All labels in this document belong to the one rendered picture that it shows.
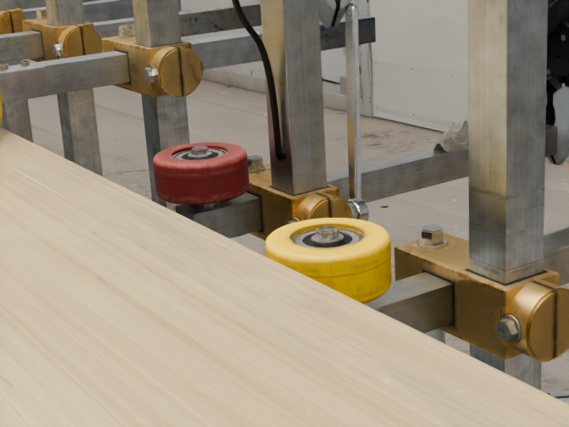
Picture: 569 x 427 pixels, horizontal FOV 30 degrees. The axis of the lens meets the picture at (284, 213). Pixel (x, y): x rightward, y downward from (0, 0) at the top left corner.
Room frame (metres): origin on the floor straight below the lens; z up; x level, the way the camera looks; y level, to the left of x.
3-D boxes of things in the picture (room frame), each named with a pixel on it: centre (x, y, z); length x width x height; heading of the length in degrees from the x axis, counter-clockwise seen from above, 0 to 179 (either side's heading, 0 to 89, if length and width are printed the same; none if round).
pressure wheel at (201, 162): (0.87, 0.07, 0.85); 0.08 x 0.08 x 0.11
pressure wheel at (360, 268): (0.64, -0.03, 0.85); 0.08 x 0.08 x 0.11
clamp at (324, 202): (0.89, 0.00, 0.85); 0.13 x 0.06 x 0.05; 32
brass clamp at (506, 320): (0.68, -0.13, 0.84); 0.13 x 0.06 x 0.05; 32
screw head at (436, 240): (0.73, -0.11, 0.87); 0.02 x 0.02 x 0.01
